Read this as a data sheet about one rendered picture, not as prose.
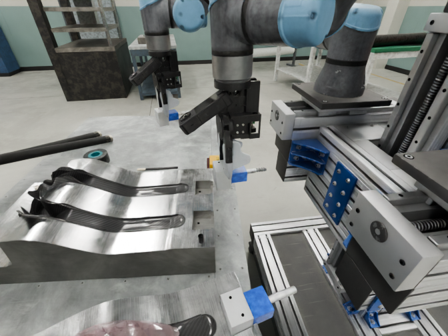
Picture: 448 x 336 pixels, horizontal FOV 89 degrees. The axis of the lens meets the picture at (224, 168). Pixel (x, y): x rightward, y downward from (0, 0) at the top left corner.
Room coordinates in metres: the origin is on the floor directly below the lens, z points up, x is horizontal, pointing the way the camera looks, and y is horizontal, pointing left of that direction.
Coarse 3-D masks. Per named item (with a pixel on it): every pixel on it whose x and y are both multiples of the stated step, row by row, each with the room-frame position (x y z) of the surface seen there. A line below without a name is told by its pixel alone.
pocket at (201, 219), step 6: (210, 210) 0.36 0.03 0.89; (198, 216) 0.36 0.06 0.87; (204, 216) 0.36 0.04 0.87; (210, 216) 0.36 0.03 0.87; (198, 222) 0.35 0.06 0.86; (204, 222) 0.35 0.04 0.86; (210, 222) 0.35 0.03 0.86; (192, 228) 0.32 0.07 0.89; (198, 228) 0.33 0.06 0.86; (204, 228) 0.33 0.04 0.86; (210, 228) 0.33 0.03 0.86
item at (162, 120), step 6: (156, 108) 0.81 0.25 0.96; (162, 108) 0.81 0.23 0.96; (156, 114) 0.79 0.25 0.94; (162, 114) 0.78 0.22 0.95; (174, 114) 0.80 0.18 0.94; (180, 114) 0.83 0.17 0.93; (156, 120) 0.81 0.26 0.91; (162, 120) 0.77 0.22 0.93; (168, 120) 0.79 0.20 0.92; (162, 126) 0.77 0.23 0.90
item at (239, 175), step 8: (216, 168) 0.43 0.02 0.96; (240, 168) 0.45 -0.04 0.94; (256, 168) 0.46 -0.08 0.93; (264, 168) 0.46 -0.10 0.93; (216, 176) 0.41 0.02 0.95; (224, 176) 0.42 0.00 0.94; (232, 176) 0.43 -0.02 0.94; (240, 176) 0.43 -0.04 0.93; (216, 184) 0.42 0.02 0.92; (224, 184) 0.42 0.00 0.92
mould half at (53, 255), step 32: (96, 160) 0.51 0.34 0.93; (64, 192) 0.37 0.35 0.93; (96, 192) 0.40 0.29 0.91; (192, 192) 0.42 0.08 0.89; (0, 224) 0.35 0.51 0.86; (32, 224) 0.28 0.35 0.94; (64, 224) 0.29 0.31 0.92; (0, 256) 0.27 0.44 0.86; (32, 256) 0.25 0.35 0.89; (64, 256) 0.25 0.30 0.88; (96, 256) 0.25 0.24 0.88; (128, 256) 0.26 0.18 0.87; (160, 256) 0.26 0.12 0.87; (192, 256) 0.26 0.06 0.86
